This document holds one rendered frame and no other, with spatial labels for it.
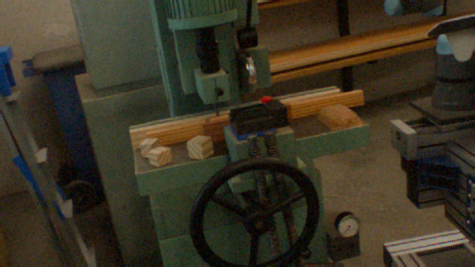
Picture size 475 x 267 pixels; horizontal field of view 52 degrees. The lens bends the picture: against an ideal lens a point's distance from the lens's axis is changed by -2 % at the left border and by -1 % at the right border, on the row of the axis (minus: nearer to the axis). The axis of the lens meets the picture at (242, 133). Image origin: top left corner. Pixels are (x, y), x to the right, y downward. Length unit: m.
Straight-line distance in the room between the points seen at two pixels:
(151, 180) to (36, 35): 2.43
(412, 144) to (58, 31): 2.54
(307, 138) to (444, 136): 0.54
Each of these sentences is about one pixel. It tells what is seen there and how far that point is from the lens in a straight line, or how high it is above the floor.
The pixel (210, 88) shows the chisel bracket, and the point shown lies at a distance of 1.26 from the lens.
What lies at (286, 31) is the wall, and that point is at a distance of 3.92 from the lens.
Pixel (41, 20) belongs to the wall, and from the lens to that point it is 3.50.
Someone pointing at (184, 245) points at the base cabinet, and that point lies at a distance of 1.28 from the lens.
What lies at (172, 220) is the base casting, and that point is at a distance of 1.24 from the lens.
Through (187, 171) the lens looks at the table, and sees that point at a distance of 1.19.
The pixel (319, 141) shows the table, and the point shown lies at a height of 0.88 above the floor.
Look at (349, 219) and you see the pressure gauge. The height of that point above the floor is 0.68.
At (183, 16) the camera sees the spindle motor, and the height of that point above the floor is 1.23.
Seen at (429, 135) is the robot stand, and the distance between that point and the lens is 1.61.
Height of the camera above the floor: 1.35
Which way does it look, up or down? 20 degrees down
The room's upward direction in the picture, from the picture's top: 8 degrees counter-clockwise
